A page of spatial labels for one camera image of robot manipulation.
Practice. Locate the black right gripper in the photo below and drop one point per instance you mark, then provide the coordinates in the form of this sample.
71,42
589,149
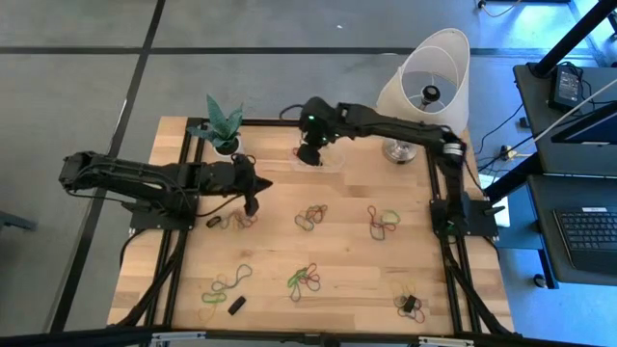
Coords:
318,123

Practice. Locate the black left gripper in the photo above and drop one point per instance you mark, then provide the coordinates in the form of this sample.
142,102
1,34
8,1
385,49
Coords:
243,176

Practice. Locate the red rubber band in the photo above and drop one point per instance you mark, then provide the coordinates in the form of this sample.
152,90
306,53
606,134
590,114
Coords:
371,214
248,222
324,210

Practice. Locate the pile of rubber bands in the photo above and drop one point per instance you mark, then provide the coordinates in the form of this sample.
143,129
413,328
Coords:
308,212
315,270

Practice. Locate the wide green rubber band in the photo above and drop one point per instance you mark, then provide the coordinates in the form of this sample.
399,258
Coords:
293,279

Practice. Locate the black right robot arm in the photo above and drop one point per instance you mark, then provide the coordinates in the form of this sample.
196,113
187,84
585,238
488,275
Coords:
395,127

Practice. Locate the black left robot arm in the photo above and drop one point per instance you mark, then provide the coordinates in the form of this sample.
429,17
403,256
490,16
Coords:
144,176

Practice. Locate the clear plastic bin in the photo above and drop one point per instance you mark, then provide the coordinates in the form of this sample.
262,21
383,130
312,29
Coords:
335,161

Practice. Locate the rubber band cluster lower right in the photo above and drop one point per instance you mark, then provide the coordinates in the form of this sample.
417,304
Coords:
419,318

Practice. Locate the black wide band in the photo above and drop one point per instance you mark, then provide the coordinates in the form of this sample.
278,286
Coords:
410,303
213,222

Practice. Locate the green plant in white pot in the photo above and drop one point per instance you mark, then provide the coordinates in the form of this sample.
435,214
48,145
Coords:
222,125

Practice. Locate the small black block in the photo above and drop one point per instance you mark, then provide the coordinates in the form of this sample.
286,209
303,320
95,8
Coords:
236,305

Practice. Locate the white shade silver table lamp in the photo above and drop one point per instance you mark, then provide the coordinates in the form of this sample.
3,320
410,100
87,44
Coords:
458,87

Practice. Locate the power strip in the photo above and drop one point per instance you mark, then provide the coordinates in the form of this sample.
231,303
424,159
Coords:
508,153

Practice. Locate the black side desk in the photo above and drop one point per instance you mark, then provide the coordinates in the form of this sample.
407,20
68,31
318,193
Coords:
535,120
542,231

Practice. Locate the black caster wheel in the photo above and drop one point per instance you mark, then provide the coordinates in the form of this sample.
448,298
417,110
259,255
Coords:
540,280

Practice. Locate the black power adapter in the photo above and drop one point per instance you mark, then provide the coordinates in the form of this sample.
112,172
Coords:
566,87

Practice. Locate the black laptop screen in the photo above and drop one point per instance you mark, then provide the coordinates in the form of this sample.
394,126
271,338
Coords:
593,127

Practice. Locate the black pole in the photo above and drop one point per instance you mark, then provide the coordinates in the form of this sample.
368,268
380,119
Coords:
573,38

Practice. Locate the black table frame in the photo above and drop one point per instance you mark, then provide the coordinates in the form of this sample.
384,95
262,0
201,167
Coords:
260,122

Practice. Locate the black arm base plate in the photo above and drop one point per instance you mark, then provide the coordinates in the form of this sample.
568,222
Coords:
482,219
164,221

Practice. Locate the black camera beam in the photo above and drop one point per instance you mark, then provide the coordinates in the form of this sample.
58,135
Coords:
289,339

